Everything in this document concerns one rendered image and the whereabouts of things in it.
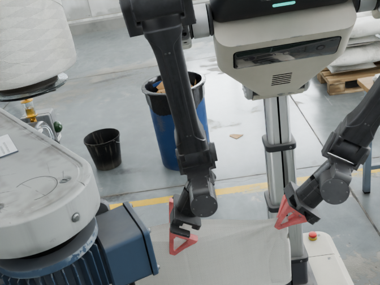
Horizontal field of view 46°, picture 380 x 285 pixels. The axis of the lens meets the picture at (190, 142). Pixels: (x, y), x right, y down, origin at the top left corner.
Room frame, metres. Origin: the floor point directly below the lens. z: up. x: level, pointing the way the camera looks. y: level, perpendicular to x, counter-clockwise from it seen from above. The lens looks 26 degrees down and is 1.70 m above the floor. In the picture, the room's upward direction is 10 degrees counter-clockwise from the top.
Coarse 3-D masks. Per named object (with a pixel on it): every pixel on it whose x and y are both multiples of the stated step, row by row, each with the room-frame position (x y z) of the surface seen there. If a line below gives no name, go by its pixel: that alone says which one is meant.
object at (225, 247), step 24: (168, 240) 0.89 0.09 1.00; (216, 240) 0.82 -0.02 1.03; (240, 240) 0.83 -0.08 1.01; (264, 240) 0.84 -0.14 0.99; (288, 240) 0.84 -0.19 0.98; (168, 264) 0.83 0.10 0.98; (192, 264) 0.82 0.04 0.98; (216, 264) 0.82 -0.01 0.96; (240, 264) 0.83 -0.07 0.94; (264, 264) 0.84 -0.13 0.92; (288, 264) 0.84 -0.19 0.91
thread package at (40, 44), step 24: (0, 0) 0.61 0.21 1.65; (24, 0) 0.62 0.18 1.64; (48, 0) 0.65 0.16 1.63; (0, 24) 0.60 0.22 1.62; (24, 24) 0.61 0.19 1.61; (48, 24) 0.64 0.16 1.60; (0, 48) 0.60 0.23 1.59; (24, 48) 0.61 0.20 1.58; (48, 48) 0.63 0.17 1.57; (72, 48) 0.68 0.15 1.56; (0, 72) 0.60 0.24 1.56; (24, 72) 0.60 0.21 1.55; (48, 72) 0.62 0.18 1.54
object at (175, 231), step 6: (174, 228) 0.81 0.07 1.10; (180, 228) 0.81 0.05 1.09; (174, 234) 0.80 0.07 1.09; (180, 234) 0.79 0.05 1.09; (186, 234) 0.80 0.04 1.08; (192, 234) 0.81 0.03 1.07; (192, 240) 0.79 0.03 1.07; (180, 246) 0.81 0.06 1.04; (186, 246) 0.80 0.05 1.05; (174, 252) 0.81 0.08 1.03
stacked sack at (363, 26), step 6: (360, 18) 4.11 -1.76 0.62; (366, 18) 4.06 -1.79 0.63; (372, 18) 4.03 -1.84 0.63; (360, 24) 3.92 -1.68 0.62; (366, 24) 3.90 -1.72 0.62; (372, 24) 3.89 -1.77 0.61; (378, 24) 3.88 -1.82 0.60; (354, 30) 3.88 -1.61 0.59; (360, 30) 3.87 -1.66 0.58; (366, 30) 3.86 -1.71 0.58; (372, 30) 3.85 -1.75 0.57; (378, 30) 3.84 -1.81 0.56; (354, 36) 3.88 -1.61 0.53; (360, 36) 3.87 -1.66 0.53
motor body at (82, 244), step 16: (96, 224) 0.54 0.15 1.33; (80, 240) 0.51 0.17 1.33; (48, 256) 0.48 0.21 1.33; (64, 256) 0.48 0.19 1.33; (80, 256) 0.49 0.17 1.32; (96, 256) 0.52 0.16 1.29; (0, 272) 0.48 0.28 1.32; (16, 272) 0.46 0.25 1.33; (32, 272) 0.46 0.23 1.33; (48, 272) 0.46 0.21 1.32; (64, 272) 0.48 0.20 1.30; (80, 272) 0.49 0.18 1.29; (96, 272) 0.50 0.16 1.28
